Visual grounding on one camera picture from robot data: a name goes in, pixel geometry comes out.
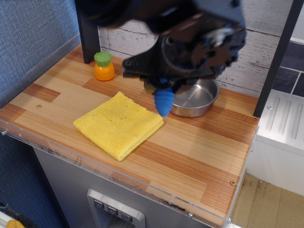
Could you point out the clear acrylic table edge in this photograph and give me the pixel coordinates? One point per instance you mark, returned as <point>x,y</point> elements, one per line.
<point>191,166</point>

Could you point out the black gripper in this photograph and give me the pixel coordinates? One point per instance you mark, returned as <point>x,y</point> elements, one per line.
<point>178,63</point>

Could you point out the stainless steel pan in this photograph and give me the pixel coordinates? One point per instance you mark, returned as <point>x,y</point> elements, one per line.
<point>195,100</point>

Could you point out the yellow folded cloth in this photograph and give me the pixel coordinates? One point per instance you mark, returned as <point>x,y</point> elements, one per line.
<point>119,125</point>

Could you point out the orange toy carrot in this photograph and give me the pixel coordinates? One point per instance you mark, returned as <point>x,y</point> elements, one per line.
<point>104,69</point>

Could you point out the white radiator cover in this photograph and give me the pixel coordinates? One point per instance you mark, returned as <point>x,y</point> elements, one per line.
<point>277,154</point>

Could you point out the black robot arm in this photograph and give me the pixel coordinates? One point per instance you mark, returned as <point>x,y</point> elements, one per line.
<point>175,18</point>

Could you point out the black right frame post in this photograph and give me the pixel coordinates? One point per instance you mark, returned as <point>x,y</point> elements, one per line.
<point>279,54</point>

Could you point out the black frame post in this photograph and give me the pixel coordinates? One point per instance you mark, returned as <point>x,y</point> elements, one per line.
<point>279,54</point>
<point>88,34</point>

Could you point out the yellow black object on floor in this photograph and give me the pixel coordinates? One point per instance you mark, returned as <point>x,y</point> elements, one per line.
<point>9,218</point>

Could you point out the silver toy cabinet front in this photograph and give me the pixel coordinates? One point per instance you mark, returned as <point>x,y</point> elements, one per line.
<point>131,194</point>

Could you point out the black left frame post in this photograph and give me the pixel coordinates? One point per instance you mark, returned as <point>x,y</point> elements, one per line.
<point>88,34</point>

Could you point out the blue handled metal spork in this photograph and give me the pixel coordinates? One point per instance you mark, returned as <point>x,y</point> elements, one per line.
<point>163,99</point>

